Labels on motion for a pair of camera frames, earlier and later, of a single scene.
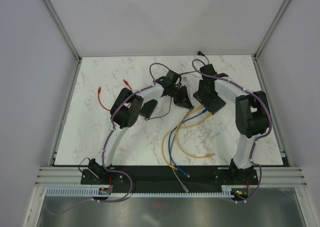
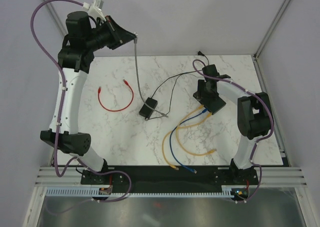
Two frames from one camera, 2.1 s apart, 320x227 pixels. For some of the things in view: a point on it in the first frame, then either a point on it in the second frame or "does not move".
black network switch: x=213 y=104 does not move
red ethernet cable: x=99 y=91 does not move
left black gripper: x=183 y=95 → x=119 y=35
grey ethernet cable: x=172 y=170 → x=135 y=37
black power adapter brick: x=148 y=108 does not move
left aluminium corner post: x=72 y=45 does not move
